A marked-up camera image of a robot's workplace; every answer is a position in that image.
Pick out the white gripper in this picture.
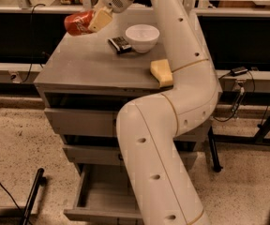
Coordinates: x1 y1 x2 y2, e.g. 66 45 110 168
88 0 134 33

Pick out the orange soda can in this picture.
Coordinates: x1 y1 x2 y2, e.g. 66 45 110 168
64 10 94 36

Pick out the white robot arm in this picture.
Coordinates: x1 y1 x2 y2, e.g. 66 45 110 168
97 0 220 225

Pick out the grey drawer cabinet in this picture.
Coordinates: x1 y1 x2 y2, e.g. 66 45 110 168
34 7 223 225

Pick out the top grey drawer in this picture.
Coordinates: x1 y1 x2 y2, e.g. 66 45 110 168
44 107 214 143

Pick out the grey drawer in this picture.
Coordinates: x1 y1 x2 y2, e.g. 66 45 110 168
44 107 214 143
64 164 144 225
62 144 198 171

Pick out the middle grey drawer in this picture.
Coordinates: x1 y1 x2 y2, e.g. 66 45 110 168
62 144 198 171

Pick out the bottom grey drawer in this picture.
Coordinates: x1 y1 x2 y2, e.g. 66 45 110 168
64 164 144 225

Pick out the black snack packet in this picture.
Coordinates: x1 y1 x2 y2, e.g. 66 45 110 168
108 37 132 54

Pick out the white bowl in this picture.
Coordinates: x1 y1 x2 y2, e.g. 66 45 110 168
125 24 160 53

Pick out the yellow sponge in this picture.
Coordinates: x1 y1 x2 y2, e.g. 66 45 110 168
150 59 173 87

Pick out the black power adapter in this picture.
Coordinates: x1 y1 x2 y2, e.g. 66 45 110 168
231 67 248 76

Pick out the black stand leg left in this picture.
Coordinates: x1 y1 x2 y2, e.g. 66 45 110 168
20 168 47 225

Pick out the black table leg right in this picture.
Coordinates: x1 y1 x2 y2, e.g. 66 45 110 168
208 127 223 173

